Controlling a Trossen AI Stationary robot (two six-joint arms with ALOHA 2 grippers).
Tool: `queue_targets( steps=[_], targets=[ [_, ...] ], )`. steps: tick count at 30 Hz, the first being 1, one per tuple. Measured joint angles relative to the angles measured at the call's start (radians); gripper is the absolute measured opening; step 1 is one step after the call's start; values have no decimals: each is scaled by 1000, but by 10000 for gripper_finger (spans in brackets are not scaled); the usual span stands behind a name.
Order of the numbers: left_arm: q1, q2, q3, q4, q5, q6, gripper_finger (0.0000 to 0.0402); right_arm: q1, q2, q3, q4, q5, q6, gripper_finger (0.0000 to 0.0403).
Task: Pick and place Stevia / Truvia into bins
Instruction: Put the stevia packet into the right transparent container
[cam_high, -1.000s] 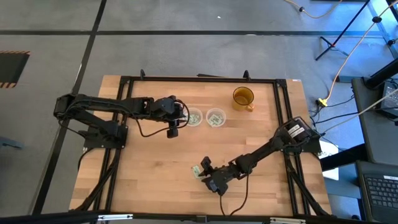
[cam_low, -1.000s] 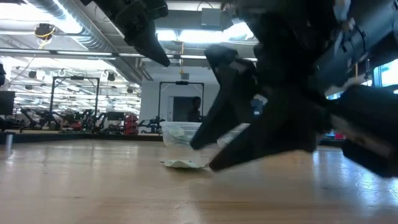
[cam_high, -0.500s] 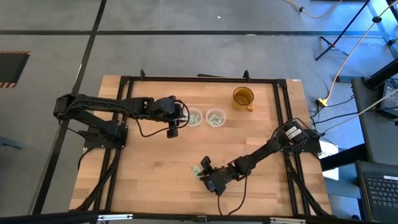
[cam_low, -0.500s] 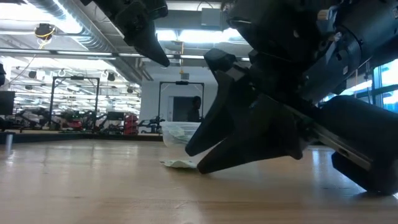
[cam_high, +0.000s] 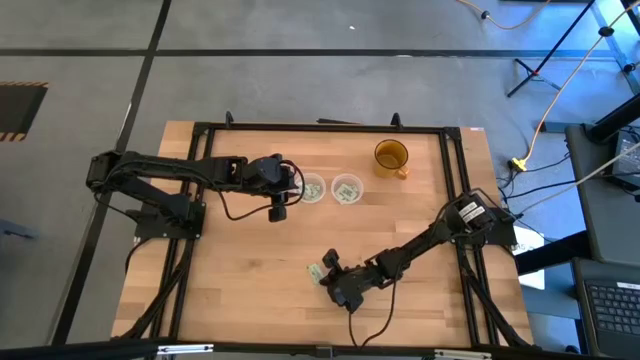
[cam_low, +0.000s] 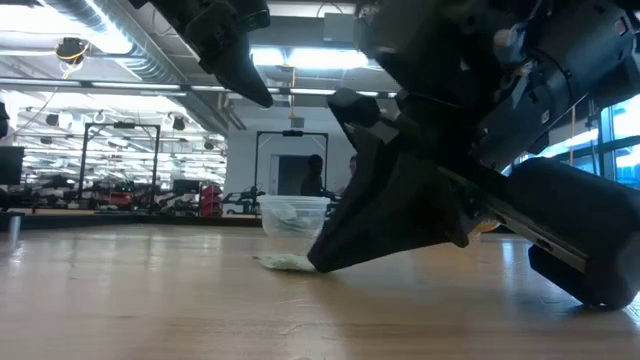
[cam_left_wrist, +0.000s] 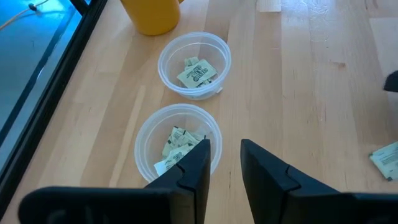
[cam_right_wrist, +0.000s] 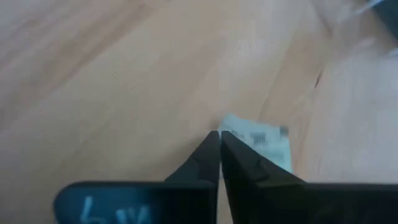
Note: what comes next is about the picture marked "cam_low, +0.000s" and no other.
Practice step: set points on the black hanging lamp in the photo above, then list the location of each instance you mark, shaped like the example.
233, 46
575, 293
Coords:
209, 145
179, 123
52, 120

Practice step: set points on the dark background screen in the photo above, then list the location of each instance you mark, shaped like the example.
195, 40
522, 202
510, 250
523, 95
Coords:
186, 186

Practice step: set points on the grey hanging sign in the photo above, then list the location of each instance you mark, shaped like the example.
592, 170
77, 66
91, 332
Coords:
297, 122

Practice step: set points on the silver ventilation duct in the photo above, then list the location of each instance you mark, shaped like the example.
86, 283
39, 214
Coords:
145, 55

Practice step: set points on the long ceiling light strip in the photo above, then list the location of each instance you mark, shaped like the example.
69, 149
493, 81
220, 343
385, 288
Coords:
125, 86

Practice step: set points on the clear plastic bowl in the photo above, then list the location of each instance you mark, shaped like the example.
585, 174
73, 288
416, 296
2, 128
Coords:
267, 220

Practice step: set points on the black aluminium table frame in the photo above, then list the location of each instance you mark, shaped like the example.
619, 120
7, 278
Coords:
125, 221

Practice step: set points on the grey metal post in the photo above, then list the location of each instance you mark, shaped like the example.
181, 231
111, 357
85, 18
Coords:
15, 227

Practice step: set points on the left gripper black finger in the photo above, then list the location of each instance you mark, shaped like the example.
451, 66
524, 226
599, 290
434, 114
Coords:
242, 75

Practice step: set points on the black computer monitor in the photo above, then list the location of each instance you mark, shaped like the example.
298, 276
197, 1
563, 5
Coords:
10, 165

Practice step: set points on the person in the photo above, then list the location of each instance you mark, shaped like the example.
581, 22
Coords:
312, 180

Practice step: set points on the red storage bins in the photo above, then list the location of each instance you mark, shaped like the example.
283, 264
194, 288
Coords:
211, 200

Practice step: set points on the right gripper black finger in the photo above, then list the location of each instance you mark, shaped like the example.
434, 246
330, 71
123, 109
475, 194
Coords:
610, 225
395, 215

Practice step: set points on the dark door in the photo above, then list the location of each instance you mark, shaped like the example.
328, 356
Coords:
287, 175

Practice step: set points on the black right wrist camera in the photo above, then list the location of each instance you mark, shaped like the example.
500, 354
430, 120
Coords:
352, 110

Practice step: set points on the black gantry frame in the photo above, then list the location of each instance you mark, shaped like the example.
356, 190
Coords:
292, 133
122, 124

